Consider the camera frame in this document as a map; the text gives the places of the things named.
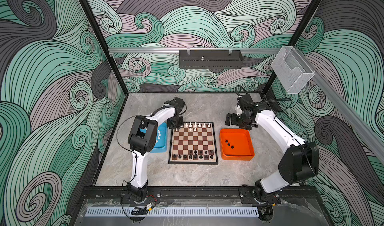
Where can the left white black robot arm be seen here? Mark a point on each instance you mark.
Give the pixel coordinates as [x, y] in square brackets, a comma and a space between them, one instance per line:
[142, 139]

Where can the folding chess board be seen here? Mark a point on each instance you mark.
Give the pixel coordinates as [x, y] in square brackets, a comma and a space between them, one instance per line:
[193, 143]

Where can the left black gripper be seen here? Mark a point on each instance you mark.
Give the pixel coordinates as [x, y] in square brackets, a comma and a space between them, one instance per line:
[180, 124]

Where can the aluminium wall rail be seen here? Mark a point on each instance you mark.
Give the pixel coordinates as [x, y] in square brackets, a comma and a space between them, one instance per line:
[152, 50]

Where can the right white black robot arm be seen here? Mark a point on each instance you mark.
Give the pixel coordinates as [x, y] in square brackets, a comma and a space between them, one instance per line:
[300, 160]

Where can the clear acrylic wall holder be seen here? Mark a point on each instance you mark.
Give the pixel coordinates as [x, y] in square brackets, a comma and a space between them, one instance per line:
[293, 69]

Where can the orange plastic tray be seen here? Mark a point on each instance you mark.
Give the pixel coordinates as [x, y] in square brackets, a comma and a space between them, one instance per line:
[239, 138]

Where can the black perforated wall shelf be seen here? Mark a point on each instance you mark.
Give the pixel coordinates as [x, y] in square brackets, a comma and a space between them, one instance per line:
[216, 61]

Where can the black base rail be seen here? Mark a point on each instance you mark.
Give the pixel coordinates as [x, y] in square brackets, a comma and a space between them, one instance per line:
[180, 192]

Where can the blue plastic tray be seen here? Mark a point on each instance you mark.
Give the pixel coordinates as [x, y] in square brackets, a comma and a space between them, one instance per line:
[161, 142]

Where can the white slotted cable duct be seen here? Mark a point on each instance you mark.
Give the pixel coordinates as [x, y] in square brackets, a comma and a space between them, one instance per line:
[251, 212]

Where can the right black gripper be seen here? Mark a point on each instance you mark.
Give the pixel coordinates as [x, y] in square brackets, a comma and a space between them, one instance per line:
[234, 121]

